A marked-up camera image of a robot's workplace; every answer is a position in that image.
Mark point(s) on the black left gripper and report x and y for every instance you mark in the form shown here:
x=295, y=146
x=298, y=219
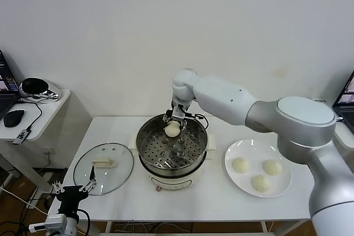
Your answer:
x=69, y=197

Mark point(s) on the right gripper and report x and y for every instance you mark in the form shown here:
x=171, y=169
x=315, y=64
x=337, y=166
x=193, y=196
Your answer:
x=178, y=113

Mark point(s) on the white steamed baozi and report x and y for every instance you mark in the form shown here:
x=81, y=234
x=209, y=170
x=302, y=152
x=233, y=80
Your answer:
x=260, y=183
x=272, y=167
x=172, y=131
x=240, y=165

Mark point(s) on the glass pot lid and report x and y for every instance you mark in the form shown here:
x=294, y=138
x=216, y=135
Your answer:
x=116, y=169

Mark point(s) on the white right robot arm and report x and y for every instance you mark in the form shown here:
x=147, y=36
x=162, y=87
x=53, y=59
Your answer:
x=221, y=95

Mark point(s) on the steel steamer basket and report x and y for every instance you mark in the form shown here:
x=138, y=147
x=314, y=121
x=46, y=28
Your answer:
x=155, y=147

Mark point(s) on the white electric cooker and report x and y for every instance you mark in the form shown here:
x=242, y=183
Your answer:
x=171, y=182

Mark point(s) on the grey usb hub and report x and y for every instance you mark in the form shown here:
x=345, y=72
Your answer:
x=21, y=136

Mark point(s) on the white side table with headset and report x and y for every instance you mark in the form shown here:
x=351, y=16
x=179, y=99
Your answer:
x=55, y=114

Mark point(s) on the white round plate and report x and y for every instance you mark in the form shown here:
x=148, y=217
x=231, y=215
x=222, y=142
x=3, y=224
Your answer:
x=257, y=150

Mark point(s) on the black computer mouse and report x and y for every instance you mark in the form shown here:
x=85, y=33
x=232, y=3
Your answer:
x=13, y=118

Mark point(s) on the chrome headset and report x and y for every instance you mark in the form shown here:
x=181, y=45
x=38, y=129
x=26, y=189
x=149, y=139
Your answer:
x=38, y=88

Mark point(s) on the black laptop with dark screen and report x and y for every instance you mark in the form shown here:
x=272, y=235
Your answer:
x=7, y=81

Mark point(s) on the small printed label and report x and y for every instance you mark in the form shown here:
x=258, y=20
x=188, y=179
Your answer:
x=320, y=100

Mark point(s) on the black laptop with bright screen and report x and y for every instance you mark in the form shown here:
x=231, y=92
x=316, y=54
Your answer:
x=345, y=100

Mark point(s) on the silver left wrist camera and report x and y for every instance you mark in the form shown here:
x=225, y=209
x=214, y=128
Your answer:
x=49, y=222

